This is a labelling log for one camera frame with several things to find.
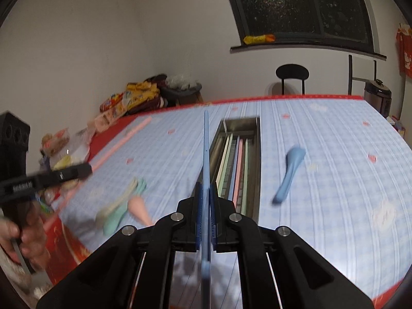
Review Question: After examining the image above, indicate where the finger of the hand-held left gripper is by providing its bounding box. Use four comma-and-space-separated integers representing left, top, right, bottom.
37, 162, 94, 189

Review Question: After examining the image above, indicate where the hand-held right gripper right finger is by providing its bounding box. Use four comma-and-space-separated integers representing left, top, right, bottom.
209, 182, 375, 309

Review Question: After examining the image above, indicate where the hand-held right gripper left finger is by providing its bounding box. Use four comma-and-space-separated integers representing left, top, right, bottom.
35, 182, 204, 309

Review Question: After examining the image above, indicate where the blue chopstick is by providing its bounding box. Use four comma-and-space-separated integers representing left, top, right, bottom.
200, 110, 212, 309
228, 137, 241, 200

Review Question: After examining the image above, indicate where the metal utensil tray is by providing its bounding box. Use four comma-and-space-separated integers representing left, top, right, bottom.
206, 116, 261, 224

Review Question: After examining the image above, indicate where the person's left hand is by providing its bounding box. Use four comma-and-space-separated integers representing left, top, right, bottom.
0, 200, 52, 269

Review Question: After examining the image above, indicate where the clear plastic bag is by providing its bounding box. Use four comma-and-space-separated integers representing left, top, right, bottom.
68, 131, 91, 162
166, 75, 198, 89

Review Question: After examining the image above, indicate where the orange print snack pack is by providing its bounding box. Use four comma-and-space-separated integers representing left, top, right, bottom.
41, 128, 71, 155

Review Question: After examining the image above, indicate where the white spoon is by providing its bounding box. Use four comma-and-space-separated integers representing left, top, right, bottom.
95, 177, 139, 229

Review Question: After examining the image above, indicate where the white chopstick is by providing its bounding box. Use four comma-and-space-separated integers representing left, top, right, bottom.
215, 133, 232, 184

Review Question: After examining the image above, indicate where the pink spoon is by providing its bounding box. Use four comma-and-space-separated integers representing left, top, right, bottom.
127, 196, 155, 226

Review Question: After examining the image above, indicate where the white orange carton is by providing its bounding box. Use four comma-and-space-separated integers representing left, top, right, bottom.
87, 109, 119, 132

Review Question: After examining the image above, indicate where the green spoon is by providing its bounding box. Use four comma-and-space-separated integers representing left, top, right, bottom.
103, 178, 147, 236

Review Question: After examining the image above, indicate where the orange snack bag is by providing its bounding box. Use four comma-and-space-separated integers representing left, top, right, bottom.
99, 93, 126, 113

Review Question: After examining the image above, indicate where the blue spoon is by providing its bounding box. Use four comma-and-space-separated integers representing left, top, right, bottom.
271, 147, 307, 205

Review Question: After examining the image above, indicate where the yellow snack bag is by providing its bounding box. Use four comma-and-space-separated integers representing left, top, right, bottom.
124, 82, 160, 110

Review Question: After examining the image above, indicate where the grey bin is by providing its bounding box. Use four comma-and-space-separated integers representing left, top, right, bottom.
159, 82, 203, 107

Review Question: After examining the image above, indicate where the black chair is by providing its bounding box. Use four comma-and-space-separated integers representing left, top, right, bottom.
276, 64, 310, 95

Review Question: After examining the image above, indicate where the yellow orange cloth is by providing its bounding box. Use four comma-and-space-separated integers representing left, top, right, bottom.
243, 34, 276, 46

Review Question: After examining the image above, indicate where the black metal rack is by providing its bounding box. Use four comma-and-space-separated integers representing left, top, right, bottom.
348, 54, 378, 95

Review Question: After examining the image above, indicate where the dark rice cooker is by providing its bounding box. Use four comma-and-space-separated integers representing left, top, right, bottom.
364, 79, 392, 118

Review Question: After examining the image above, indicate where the dark window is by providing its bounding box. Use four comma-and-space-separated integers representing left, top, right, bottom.
219, 0, 387, 60

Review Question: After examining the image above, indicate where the red wall poster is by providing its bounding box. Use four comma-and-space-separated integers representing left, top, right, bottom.
395, 22, 412, 78

